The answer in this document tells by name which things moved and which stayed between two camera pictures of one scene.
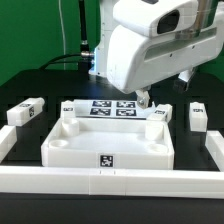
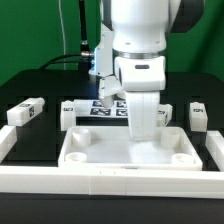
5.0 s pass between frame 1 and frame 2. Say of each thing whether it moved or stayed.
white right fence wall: stayed
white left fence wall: stayed
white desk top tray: moved
